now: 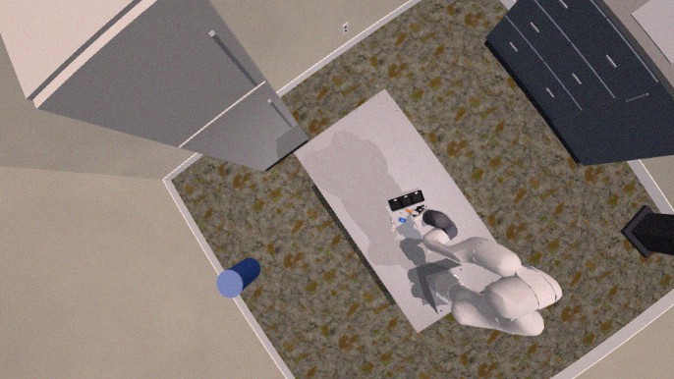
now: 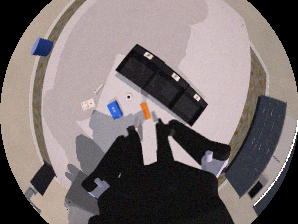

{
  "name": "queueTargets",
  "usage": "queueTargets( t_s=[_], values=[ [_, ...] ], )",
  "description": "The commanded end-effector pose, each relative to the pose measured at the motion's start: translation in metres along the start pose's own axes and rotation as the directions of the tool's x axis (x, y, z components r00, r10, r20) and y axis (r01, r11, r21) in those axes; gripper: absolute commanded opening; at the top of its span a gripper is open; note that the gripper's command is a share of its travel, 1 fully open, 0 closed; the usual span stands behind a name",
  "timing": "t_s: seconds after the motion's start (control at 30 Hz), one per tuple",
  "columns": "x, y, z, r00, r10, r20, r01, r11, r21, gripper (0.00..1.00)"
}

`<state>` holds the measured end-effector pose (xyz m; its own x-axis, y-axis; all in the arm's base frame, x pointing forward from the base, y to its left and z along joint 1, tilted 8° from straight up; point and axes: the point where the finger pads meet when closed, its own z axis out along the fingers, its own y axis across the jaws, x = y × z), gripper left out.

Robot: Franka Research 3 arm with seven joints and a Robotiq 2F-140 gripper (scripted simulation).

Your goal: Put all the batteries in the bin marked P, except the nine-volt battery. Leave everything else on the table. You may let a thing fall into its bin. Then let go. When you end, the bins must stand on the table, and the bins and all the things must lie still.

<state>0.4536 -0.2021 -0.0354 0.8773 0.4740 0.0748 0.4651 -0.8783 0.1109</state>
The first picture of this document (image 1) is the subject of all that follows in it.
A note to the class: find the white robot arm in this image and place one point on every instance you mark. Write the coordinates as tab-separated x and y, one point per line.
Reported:
518	295

